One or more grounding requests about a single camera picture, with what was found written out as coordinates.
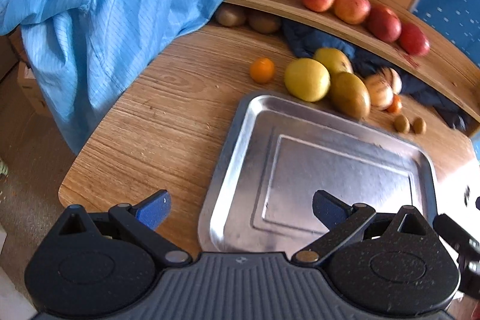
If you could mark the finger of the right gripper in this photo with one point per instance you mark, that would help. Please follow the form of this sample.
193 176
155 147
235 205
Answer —
456 236

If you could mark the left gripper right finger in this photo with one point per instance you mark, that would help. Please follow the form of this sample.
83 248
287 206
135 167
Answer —
345 224

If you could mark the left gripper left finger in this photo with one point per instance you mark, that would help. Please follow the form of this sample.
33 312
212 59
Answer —
137 224

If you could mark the golden brown pear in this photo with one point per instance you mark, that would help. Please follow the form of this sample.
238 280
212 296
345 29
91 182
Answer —
350 95

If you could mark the striped pepino melon front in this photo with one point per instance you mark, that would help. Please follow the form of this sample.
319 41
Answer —
380 91

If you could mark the striped pepino melon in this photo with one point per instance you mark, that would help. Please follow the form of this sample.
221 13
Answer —
380 91
393 78

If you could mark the round yellow lemon fruit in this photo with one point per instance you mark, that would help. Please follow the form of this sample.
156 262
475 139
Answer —
307 79

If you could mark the yellow mango with spot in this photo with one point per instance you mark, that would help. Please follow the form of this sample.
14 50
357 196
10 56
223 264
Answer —
333 60

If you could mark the small orange mandarin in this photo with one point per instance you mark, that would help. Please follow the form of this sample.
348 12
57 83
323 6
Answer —
262 70

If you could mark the silver metal tray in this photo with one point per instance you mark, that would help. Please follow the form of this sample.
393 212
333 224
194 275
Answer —
279 152

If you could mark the striped pepino melon back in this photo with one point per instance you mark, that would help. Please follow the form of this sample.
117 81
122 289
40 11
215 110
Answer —
393 78

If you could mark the dark blue padded jacket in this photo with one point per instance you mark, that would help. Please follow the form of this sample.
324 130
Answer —
303 41

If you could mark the red apple rightmost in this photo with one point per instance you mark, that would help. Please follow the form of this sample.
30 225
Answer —
413 41

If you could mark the brown kiwi right under shelf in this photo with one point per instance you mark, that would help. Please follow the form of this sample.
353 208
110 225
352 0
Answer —
263 22

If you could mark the brown kiwi under shelf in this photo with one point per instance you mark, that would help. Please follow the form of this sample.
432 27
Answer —
229 15
263 22

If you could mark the brown kiwi left under shelf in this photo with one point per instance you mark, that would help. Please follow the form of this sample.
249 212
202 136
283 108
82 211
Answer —
229 15

